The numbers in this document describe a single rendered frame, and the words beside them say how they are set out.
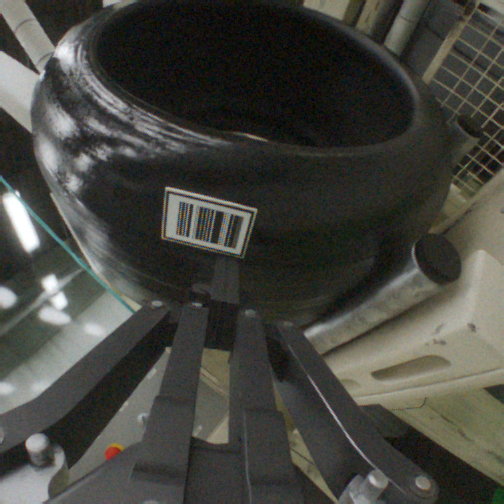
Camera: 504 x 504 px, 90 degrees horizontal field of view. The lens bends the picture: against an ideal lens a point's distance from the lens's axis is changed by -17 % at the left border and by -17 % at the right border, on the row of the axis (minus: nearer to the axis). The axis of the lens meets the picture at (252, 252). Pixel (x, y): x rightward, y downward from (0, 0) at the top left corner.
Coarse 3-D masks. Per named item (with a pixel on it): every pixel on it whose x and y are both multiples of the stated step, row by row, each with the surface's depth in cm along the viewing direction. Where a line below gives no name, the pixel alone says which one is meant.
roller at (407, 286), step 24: (432, 240) 22; (408, 264) 23; (432, 264) 21; (456, 264) 21; (360, 288) 31; (384, 288) 26; (408, 288) 23; (432, 288) 22; (336, 312) 35; (360, 312) 30; (384, 312) 27; (312, 336) 41; (336, 336) 36
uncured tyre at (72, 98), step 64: (128, 0) 34; (192, 0) 39; (256, 0) 42; (64, 64) 24; (128, 64) 47; (192, 64) 56; (256, 64) 58; (320, 64) 54; (384, 64) 39; (64, 128) 22; (128, 128) 21; (192, 128) 21; (256, 128) 65; (320, 128) 64; (384, 128) 50; (64, 192) 23; (128, 192) 21; (192, 192) 20; (256, 192) 20; (320, 192) 21; (384, 192) 23; (448, 192) 31; (128, 256) 24; (192, 256) 22; (256, 256) 22; (320, 256) 23; (384, 256) 26
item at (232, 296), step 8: (232, 264) 20; (232, 272) 19; (232, 280) 17; (232, 288) 16; (232, 296) 15; (224, 304) 15; (232, 304) 15; (224, 312) 15; (232, 312) 15; (224, 320) 15; (232, 320) 15; (224, 328) 15; (232, 328) 15; (224, 336) 15; (224, 344) 16
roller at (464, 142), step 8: (456, 120) 36; (464, 120) 35; (472, 120) 36; (456, 128) 36; (464, 128) 35; (472, 128) 34; (480, 128) 35; (456, 136) 36; (464, 136) 35; (472, 136) 35; (480, 136) 35; (456, 144) 37; (464, 144) 36; (472, 144) 36; (456, 152) 38; (464, 152) 37; (456, 160) 39
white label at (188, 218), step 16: (176, 192) 19; (176, 208) 19; (192, 208) 19; (208, 208) 19; (224, 208) 19; (240, 208) 19; (176, 224) 20; (192, 224) 20; (208, 224) 20; (224, 224) 20; (240, 224) 20; (176, 240) 21; (192, 240) 21; (208, 240) 21; (224, 240) 21; (240, 240) 20; (240, 256) 21
